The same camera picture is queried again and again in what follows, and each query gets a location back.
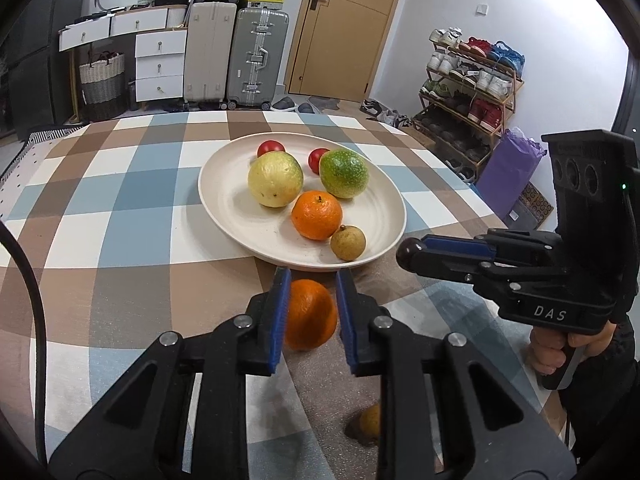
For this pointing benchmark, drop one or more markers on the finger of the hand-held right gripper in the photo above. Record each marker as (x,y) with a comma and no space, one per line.
(455,244)
(450,265)

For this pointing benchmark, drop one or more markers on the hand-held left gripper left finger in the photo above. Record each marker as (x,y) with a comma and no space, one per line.
(280,320)

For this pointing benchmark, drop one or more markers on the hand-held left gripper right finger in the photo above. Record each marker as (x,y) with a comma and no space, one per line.
(345,320)

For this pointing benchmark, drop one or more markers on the mandarin orange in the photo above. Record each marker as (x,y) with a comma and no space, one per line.
(317,215)
(310,315)

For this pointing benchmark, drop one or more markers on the brown longan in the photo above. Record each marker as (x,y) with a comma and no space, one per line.
(371,422)
(348,243)

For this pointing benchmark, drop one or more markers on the cream round plate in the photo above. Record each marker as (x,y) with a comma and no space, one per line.
(230,200)

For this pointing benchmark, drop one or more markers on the green-yellow citrus fruit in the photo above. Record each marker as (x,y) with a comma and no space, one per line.
(345,174)

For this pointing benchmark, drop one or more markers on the yellow guava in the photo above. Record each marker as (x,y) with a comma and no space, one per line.
(275,180)

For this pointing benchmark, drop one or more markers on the red cherry tomato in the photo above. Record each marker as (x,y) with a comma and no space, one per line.
(270,147)
(316,160)

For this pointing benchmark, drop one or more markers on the person's right forearm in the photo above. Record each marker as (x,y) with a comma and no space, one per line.
(610,385)

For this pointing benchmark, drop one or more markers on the person's right hand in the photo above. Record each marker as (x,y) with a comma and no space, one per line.
(545,352)

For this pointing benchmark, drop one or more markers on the patterned doormat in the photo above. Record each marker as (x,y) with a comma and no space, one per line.
(532,205)

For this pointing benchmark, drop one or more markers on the purple bag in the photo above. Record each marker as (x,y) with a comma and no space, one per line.
(510,175)

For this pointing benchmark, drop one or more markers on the grey sneakers pair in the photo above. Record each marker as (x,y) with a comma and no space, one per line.
(385,112)

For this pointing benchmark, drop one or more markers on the wooden shoe rack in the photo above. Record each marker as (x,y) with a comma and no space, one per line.
(515,90)

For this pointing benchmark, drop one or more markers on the rows of shoes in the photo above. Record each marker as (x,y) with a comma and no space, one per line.
(482,80)

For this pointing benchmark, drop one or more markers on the grey slippers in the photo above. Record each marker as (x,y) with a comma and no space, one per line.
(300,105)

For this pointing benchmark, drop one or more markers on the wooden door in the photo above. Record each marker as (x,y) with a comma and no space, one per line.
(345,35)

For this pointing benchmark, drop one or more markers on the silver suitcase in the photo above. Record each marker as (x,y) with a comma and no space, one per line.
(257,55)

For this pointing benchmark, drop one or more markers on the beige suitcase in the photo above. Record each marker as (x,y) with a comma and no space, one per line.
(210,55)

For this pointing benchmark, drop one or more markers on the white drawer cabinet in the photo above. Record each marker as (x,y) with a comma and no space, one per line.
(160,67)

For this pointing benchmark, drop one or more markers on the wicker basket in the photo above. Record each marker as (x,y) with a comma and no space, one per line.
(102,87)

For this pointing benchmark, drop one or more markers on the dotted rug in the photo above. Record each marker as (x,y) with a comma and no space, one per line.
(30,160)

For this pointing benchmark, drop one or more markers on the yellow black box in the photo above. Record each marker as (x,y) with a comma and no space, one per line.
(265,1)

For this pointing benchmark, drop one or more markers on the black refrigerator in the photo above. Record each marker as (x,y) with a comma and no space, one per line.
(40,85)

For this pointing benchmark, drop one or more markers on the white desk with drawers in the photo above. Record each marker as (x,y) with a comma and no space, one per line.
(100,30)

